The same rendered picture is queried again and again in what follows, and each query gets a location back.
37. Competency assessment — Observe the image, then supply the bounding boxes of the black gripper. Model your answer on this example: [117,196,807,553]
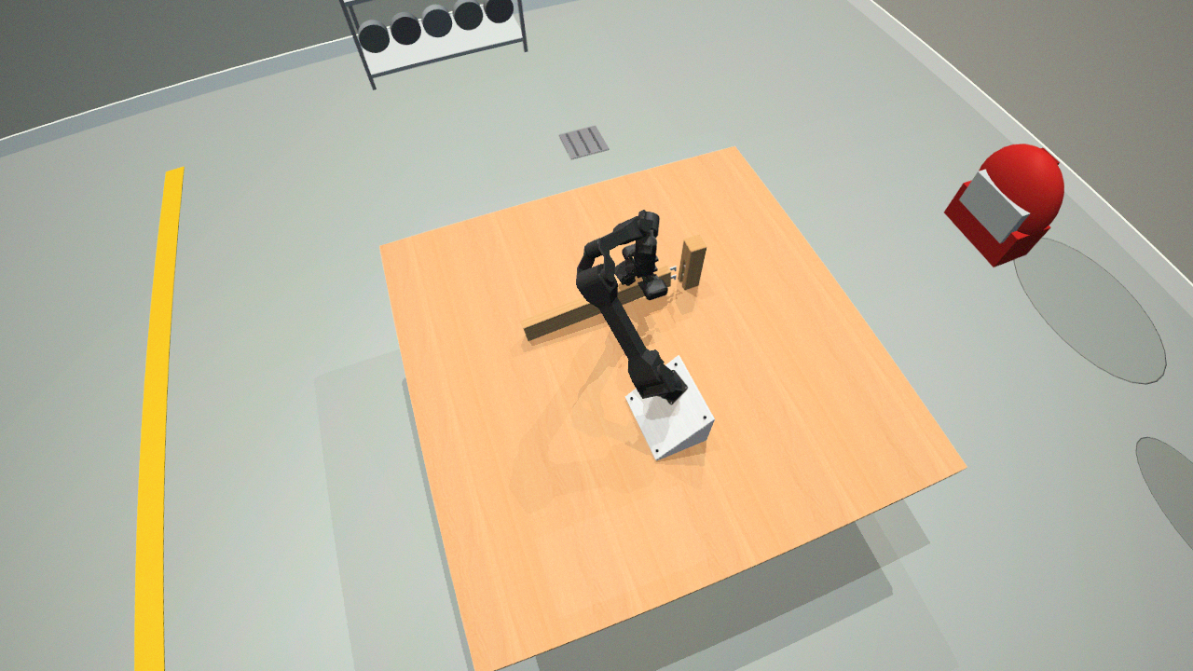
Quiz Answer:
[622,244,668,300]

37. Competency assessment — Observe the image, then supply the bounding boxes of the wooden post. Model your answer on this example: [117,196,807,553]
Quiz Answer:
[678,235,707,290]

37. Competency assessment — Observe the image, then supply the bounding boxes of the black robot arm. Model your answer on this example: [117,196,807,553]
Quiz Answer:
[576,210,690,405]

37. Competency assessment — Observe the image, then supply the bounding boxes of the wooden rail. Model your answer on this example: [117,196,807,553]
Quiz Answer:
[520,265,676,341]

